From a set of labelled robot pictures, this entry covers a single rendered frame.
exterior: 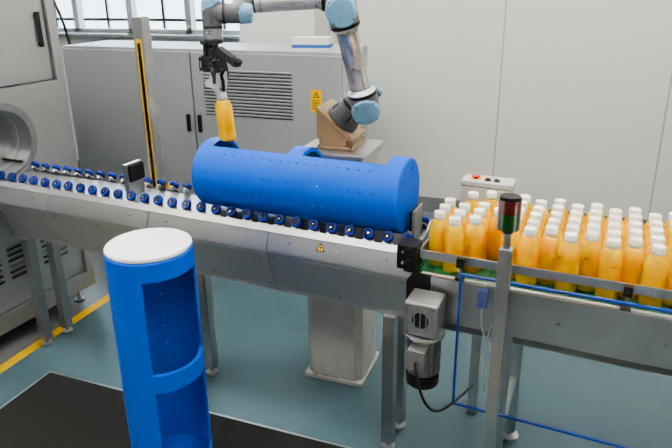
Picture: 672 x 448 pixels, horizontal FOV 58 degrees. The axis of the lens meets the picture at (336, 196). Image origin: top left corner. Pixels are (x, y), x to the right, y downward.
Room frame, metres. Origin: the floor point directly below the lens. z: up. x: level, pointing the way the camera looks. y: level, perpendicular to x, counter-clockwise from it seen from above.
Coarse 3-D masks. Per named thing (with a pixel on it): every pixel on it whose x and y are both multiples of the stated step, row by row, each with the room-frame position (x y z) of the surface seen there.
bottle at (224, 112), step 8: (216, 104) 2.39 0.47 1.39; (224, 104) 2.38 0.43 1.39; (216, 112) 2.39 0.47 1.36; (224, 112) 2.38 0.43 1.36; (232, 112) 2.41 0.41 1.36; (224, 120) 2.38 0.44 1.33; (232, 120) 2.40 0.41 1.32; (224, 128) 2.39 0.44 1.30; (232, 128) 2.40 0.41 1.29; (224, 136) 2.39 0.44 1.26; (232, 136) 2.40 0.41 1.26
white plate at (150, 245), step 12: (156, 228) 1.97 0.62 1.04; (168, 228) 1.97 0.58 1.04; (120, 240) 1.87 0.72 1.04; (132, 240) 1.87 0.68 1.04; (144, 240) 1.87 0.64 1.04; (156, 240) 1.87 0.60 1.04; (168, 240) 1.86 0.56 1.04; (180, 240) 1.86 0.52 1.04; (108, 252) 1.77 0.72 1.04; (120, 252) 1.77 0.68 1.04; (132, 252) 1.77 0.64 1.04; (144, 252) 1.77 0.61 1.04; (156, 252) 1.77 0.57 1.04; (168, 252) 1.77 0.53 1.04; (180, 252) 1.78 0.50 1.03
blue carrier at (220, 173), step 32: (224, 160) 2.33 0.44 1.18; (256, 160) 2.28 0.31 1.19; (288, 160) 2.24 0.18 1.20; (320, 160) 2.20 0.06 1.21; (224, 192) 2.30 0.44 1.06; (256, 192) 2.24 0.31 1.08; (288, 192) 2.18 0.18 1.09; (320, 192) 2.12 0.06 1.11; (352, 192) 2.07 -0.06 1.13; (384, 192) 2.03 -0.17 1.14; (416, 192) 2.22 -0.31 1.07; (352, 224) 2.12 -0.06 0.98; (384, 224) 2.04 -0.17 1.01
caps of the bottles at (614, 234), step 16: (544, 208) 1.98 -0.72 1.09; (560, 208) 1.98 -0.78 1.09; (576, 208) 1.99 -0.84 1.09; (592, 208) 2.01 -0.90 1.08; (528, 224) 1.86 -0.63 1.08; (576, 224) 1.86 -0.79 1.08; (592, 224) 1.83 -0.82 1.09; (608, 224) 1.84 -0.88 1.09; (640, 224) 1.82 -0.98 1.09; (656, 224) 1.83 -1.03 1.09; (576, 240) 1.74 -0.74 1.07; (608, 240) 1.70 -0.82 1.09; (640, 240) 1.69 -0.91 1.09; (656, 240) 1.70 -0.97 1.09
